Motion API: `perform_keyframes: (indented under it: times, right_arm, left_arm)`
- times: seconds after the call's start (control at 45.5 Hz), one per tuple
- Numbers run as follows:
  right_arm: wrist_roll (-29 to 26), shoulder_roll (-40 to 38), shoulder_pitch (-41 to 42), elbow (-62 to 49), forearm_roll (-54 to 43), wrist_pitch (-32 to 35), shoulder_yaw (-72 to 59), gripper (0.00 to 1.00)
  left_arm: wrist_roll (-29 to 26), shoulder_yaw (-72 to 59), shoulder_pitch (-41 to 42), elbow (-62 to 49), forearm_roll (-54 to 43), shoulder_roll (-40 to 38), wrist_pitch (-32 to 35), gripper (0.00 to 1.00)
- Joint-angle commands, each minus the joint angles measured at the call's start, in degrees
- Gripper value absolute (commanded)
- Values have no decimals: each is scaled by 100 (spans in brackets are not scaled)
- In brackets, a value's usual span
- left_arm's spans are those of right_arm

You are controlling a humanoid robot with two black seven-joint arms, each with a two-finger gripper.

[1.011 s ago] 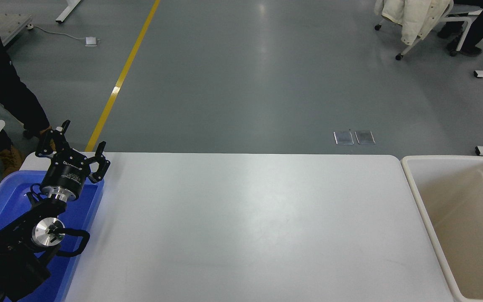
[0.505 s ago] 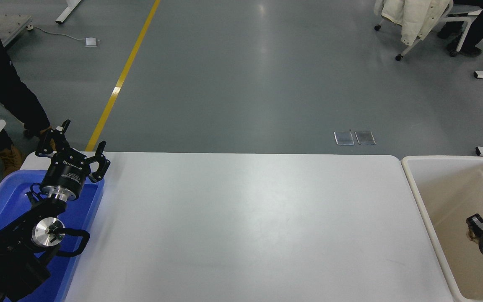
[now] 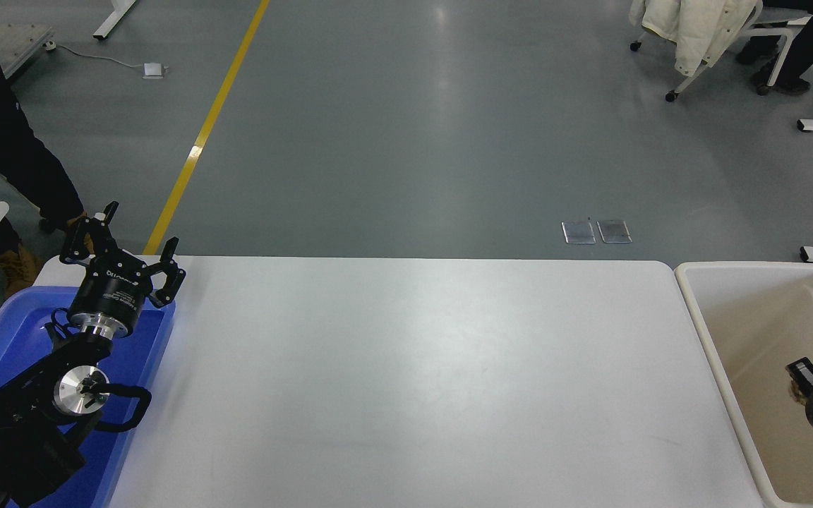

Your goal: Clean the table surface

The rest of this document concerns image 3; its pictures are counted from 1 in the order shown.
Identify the metal floor plate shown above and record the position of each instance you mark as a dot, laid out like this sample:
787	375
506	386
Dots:
579	232
615	231

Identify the blue plastic tray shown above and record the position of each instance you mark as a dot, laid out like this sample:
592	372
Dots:
11	331

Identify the white frame chair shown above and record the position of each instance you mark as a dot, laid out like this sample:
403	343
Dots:
773	29

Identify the white table leg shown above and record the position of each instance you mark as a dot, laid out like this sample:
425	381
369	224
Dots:
113	20

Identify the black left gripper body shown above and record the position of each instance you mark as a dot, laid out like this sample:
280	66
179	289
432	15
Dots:
106	293

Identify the large pale bin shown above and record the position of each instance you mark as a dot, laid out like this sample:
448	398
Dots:
752	331

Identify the cream coat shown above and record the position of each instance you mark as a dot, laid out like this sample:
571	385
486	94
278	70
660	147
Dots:
696	28

